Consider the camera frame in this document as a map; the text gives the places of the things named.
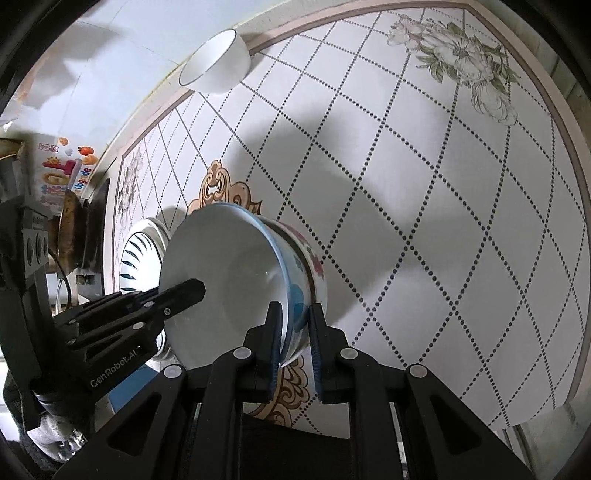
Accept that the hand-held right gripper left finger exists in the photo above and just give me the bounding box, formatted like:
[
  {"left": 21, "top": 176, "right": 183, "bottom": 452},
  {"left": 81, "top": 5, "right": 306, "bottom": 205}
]
[{"left": 53, "top": 302, "right": 283, "bottom": 480}]

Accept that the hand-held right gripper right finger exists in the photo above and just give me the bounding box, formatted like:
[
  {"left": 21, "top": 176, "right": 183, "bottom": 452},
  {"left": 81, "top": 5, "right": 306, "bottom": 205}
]
[{"left": 308, "top": 304, "right": 536, "bottom": 480}]

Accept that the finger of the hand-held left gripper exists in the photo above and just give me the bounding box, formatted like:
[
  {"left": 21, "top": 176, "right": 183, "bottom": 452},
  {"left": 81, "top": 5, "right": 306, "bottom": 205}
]
[
  {"left": 67, "top": 278, "right": 207, "bottom": 352},
  {"left": 52, "top": 290, "right": 160, "bottom": 326}
]

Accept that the floral print white bowl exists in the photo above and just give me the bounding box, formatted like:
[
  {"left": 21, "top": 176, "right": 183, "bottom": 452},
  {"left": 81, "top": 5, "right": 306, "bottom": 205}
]
[{"left": 158, "top": 203, "right": 329, "bottom": 367}]

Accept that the plain white plate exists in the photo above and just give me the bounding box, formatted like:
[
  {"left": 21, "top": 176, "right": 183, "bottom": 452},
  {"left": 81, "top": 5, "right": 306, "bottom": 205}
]
[{"left": 121, "top": 217, "right": 177, "bottom": 365}]

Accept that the black induction cooktop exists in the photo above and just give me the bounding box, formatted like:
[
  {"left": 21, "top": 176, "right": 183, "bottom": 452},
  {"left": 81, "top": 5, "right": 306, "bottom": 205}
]
[{"left": 79, "top": 178, "right": 112, "bottom": 302}]

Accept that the dark wok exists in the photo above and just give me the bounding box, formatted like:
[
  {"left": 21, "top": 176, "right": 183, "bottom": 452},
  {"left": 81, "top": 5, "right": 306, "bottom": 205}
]
[{"left": 56, "top": 189, "right": 89, "bottom": 274}]

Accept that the floral diamond pattern tablecloth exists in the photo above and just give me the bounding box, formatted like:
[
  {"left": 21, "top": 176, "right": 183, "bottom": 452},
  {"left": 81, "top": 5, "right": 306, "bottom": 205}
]
[{"left": 111, "top": 0, "right": 585, "bottom": 428}]

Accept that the dark rimmed white bowl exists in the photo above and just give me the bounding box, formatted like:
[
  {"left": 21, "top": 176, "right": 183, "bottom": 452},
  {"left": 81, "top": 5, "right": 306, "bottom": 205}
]
[{"left": 178, "top": 28, "right": 252, "bottom": 95}]

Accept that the group of colourful wall stickers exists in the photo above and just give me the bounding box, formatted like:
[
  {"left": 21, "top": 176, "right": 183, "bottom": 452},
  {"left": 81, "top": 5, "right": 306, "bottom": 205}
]
[{"left": 34, "top": 136, "right": 100, "bottom": 217}]

